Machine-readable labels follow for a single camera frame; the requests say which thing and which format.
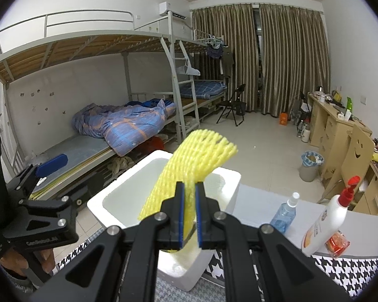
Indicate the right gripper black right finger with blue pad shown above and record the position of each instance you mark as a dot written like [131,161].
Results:
[260,264]

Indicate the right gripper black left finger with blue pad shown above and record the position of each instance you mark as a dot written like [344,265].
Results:
[120,264]

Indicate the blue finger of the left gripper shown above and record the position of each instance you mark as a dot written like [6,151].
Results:
[51,166]

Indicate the yellow foam net sponge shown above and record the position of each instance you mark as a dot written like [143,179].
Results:
[199,154]

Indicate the person's left hand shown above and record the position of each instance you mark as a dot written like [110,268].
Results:
[14,261]

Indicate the blue spray bottle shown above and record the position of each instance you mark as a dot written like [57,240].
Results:
[285,214]

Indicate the red packaged snack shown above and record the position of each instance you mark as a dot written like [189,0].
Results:
[337,244]

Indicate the metal bunk bed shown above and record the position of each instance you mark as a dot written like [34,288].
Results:
[54,65]

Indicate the white pump bottle red cap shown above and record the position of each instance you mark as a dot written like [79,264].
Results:
[330,220]

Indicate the blue plaid quilt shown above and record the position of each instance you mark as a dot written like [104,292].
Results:
[124,127]

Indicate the houndstooth table mat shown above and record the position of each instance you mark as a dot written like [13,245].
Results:
[259,265]

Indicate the blue trash basket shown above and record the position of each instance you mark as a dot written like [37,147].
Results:
[311,161]

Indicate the white thermos bottle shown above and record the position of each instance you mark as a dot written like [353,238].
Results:
[306,131]

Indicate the orange stool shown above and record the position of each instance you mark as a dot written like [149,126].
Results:
[283,119]

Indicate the wooden desk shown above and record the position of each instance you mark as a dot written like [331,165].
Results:
[330,135]

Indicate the wooden chair smiley face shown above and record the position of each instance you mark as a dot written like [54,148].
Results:
[355,164]

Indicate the black folding chair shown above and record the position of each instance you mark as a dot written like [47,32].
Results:
[234,106]

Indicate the green bottle on desk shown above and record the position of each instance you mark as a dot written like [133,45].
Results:
[349,104]

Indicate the white air conditioner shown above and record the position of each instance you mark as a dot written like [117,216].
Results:
[165,8]

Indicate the brown curtains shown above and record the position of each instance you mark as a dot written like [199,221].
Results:
[275,51]

